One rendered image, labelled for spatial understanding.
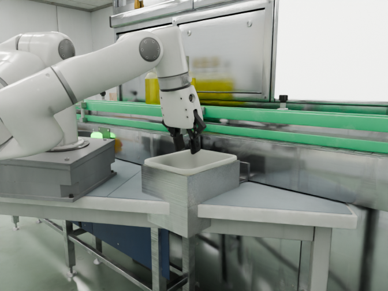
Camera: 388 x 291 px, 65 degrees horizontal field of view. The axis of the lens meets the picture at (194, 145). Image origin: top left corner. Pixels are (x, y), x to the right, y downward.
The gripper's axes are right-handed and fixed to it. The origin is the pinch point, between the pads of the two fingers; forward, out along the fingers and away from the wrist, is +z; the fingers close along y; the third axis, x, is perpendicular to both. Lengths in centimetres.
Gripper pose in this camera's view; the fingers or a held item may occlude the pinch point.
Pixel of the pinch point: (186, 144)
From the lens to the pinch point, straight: 79.5
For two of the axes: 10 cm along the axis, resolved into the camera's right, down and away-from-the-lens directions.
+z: 1.7, 9.1, 3.7
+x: -6.4, 3.9, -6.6
